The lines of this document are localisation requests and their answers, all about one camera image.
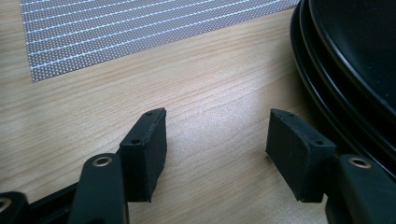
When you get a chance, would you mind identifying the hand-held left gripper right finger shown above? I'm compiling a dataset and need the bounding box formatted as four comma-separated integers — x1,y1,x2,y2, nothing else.
264,107,338,203

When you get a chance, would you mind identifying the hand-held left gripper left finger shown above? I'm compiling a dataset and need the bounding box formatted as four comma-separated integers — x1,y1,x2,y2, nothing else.
119,107,168,203

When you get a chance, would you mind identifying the black plate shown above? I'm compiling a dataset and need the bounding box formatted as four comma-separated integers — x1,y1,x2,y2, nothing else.
298,0,396,161
307,0,396,118
290,0,396,181

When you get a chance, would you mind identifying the striped woven placemat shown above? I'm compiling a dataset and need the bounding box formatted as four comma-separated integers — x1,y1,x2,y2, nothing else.
20,0,302,83

